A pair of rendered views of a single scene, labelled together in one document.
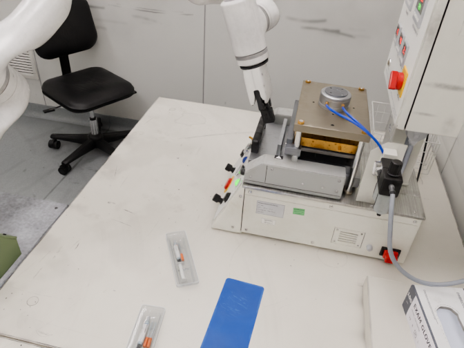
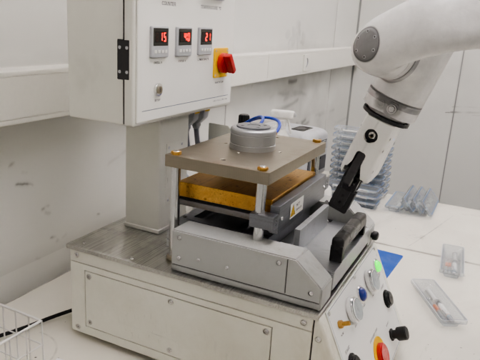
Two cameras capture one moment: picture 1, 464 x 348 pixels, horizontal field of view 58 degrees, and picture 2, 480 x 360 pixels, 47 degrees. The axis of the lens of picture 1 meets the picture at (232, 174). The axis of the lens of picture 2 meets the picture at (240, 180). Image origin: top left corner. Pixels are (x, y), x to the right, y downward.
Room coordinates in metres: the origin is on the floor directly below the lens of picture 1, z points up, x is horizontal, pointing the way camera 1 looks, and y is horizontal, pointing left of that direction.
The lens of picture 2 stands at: (1.91, -0.02, 1.32)
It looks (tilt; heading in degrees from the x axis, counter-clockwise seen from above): 16 degrees down; 195
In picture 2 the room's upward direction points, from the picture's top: 3 degrees clockwise
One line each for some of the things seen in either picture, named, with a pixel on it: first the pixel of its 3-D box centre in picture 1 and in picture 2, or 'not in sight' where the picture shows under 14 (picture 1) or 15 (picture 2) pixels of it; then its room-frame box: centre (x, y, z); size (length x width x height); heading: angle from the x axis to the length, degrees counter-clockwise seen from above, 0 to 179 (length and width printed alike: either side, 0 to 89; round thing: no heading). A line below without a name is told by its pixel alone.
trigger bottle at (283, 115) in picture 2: not in sight; (280, 146); (0.12, -0.38, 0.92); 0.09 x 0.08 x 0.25; 87
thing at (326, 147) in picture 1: (329, 121); (253, 171); (0.99, -0.25, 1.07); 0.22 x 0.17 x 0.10; 170
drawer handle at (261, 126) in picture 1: (259, 133); (349, 235); (1.03, -0.07, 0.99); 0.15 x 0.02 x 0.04; 170
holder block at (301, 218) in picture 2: (324, 146); (247, 216); (1.00, -0.25, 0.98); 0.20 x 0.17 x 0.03; 170
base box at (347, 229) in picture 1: (312, 190); (250, 288); (0.98, -0.24, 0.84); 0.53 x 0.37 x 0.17; 80
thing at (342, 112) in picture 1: (343, 119); (240, 157); (0.98, -0.28, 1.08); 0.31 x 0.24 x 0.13; 170
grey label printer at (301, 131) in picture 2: not in sight; (288, 149); (-0.03, -0.38, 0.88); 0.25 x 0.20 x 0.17; 74
